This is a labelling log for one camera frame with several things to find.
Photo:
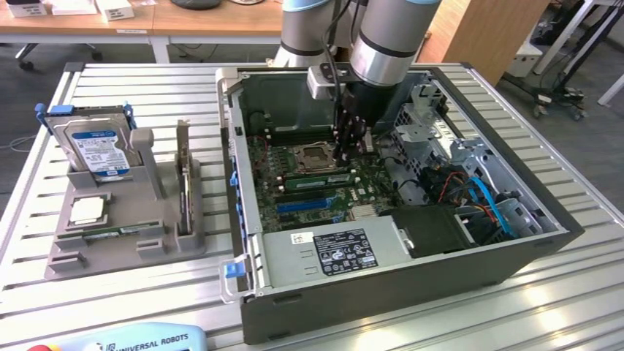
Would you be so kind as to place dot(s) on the CPU socket with metal frame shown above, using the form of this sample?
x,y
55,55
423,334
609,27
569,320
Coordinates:
x,y
313,157

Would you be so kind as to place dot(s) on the wheeled cart base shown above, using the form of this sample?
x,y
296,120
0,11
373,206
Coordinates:
x,y
560,98

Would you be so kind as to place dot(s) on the silver CPU chip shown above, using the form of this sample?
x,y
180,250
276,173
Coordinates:
x,y
89,210

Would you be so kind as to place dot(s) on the white cardboard box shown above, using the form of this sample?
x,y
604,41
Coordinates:
x,y
73,6
27,7
116,10

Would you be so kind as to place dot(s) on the office chair base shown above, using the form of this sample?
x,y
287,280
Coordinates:
x,y
29,55

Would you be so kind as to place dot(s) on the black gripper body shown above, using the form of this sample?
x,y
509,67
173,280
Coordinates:
x,y
371,98

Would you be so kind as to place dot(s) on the graphics card with metal bracket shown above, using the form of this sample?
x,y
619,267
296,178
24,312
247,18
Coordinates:
x,y
184,175

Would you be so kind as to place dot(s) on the wooden cabinet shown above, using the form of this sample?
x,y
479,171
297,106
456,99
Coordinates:
x,y
487,33

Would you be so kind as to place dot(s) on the green motherboard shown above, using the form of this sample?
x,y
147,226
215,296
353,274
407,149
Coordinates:
x,y
301,199

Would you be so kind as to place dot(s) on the silver chipset heatsink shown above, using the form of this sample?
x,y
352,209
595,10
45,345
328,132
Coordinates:
x,y
364,212

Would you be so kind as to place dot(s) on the blue case latch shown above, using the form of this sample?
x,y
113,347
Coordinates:
x,y
232,270

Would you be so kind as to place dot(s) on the metal disk bay cage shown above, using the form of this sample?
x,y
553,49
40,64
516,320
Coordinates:
x,y
428,124

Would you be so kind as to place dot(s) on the grey part rack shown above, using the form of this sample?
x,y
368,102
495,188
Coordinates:
x,y
145,219

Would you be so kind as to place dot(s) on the blue expansion slot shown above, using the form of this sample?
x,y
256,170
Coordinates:
x,y
304,206

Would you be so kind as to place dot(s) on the Universal Robots teach pendant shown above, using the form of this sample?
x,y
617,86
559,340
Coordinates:
x,y
136,338

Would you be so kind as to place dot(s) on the white table frame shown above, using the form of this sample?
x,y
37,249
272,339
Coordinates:
x,y
560,36

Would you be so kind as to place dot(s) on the grey power supply unit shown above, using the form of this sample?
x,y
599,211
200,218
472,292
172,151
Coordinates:
x,y
301,256

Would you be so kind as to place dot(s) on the open black PC case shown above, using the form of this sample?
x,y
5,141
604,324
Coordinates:
x,y
389,285

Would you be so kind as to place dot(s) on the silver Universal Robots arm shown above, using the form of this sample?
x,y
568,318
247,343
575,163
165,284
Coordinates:
x,y
385,44

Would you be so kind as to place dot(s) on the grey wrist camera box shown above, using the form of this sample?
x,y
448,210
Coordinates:
x,y
321,82

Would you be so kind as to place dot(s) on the green RAM stick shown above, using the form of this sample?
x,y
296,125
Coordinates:
x,y
316,181
121,230

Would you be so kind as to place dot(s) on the wooden desk with white frame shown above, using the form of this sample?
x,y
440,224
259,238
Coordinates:
x,y
145,22

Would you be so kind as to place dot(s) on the hard disk in blue caddy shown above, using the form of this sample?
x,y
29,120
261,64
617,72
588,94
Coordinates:
x,y
95,146

